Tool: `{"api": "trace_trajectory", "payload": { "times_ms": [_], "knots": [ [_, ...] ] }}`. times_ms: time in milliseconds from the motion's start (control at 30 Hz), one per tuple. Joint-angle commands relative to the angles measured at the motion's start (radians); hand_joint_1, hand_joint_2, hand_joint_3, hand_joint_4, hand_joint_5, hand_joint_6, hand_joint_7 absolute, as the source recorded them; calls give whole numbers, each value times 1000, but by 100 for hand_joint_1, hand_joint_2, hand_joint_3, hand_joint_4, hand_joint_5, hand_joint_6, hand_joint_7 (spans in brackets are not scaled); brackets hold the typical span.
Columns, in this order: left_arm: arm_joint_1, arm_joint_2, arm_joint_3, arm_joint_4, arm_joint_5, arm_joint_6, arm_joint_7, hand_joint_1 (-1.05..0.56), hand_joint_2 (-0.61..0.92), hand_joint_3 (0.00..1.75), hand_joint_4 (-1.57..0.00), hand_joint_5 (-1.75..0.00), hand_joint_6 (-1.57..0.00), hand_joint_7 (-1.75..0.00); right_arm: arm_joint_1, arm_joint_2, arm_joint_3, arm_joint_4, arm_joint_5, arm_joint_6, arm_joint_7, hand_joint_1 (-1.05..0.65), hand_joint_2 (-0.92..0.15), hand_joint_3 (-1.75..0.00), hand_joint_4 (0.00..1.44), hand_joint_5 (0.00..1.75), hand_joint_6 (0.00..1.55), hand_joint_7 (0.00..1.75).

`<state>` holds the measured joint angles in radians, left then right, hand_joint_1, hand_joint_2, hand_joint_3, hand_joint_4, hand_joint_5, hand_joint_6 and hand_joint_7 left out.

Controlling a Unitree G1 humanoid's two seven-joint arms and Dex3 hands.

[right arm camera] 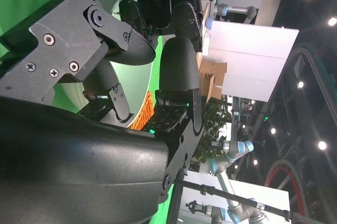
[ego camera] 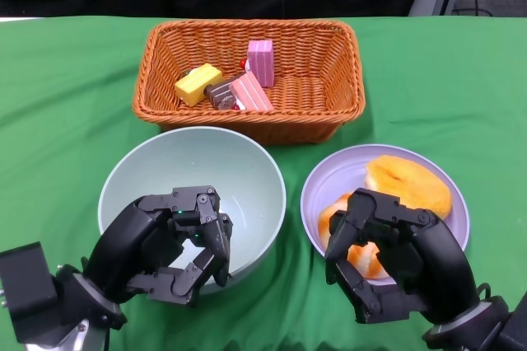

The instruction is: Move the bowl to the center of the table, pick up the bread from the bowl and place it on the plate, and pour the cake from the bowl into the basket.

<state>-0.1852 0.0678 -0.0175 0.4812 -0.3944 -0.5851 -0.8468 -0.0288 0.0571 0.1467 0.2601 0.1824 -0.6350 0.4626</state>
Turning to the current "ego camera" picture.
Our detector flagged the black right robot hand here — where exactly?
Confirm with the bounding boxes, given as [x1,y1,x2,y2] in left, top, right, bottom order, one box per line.
[324,188,481,325]

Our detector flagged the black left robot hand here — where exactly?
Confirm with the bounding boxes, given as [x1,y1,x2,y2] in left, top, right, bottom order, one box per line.
[84,185,234,307]

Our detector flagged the round striped pumpkin bread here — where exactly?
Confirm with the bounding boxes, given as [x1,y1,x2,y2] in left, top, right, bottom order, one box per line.
[319,192,390,280]

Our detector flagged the long orange bread loaf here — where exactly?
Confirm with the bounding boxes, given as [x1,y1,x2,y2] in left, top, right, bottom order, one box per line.
[364,155,453,220]

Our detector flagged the grey round bowl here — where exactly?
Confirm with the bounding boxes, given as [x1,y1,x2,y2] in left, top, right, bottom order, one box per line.
[97,126,287,297]

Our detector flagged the yellow layer cake slice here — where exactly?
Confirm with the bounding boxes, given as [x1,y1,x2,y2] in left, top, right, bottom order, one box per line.
[175,63,223,107]

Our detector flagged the chocolate layer cake slice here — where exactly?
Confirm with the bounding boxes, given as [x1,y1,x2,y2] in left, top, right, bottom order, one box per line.
[207,78,239,111]

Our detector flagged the pink cake with cherry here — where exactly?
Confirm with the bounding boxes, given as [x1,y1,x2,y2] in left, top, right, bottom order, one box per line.
[246,39,275,88]
[229,70,275,112]

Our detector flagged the lilac round plate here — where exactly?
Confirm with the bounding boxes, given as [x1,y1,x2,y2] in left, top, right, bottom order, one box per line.
[300,143,470,264]

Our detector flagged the orange wicker basket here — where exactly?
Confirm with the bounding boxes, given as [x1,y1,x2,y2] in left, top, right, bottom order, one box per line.
[131,19,366,146]

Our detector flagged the green tablecloth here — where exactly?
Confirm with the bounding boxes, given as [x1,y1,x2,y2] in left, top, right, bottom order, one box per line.
[0,16,527,351]

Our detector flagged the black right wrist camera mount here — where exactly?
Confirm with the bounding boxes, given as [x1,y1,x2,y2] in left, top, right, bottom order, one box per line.
[493,292,527,351]

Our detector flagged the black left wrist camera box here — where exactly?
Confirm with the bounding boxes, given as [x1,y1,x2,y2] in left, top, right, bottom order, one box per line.
[0,242,58,344]

